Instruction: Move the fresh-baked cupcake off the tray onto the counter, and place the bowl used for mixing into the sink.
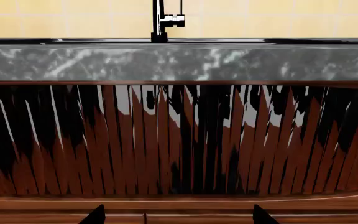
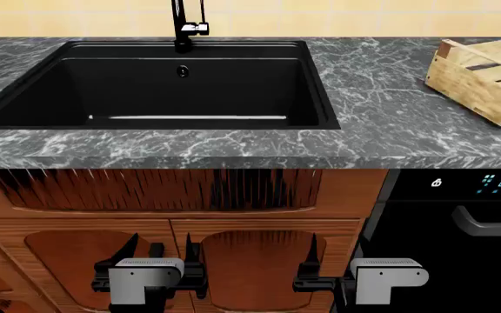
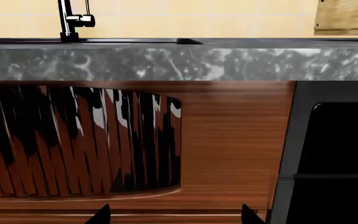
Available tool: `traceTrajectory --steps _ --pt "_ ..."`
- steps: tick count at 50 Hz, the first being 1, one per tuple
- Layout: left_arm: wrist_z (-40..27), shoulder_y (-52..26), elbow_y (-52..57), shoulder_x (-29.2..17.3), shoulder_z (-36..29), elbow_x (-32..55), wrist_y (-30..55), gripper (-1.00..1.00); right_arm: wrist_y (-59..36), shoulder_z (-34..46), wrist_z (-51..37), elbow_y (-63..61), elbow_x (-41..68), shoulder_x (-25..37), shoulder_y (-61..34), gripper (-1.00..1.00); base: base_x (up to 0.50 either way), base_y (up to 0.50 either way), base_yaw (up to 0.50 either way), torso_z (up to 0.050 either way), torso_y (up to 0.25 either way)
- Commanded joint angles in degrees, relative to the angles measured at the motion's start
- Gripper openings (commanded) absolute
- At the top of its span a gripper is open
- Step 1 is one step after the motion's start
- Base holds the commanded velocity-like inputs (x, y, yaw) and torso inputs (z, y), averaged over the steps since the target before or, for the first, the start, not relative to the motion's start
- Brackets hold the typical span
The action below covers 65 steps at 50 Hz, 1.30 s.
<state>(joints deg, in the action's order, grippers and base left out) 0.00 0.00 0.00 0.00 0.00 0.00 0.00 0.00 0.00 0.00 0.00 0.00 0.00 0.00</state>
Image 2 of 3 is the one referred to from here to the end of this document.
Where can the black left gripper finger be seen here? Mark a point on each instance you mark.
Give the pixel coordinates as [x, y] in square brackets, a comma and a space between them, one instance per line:
[122, 252]
[195, 261]

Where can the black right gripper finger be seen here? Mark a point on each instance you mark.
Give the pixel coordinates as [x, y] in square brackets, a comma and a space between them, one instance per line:
[311, 257]

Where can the black kitchen sink basin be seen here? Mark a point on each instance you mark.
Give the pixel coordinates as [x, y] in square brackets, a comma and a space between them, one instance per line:
[181, 91]

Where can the black sink faucet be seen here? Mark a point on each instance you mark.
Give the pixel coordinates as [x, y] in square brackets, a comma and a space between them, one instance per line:
[182, 32]

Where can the wooden cabinet door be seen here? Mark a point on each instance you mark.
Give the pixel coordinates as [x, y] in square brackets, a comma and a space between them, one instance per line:
[255, 261]
[68, 257]

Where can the wooden false drawer front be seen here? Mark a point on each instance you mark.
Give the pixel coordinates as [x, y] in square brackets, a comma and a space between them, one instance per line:
[168, 192]

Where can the black dishwasher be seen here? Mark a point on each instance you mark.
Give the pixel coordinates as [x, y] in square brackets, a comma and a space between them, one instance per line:
[429, 228]

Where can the light wooden crate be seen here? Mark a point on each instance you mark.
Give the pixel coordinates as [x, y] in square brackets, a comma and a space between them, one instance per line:
[481, 84]

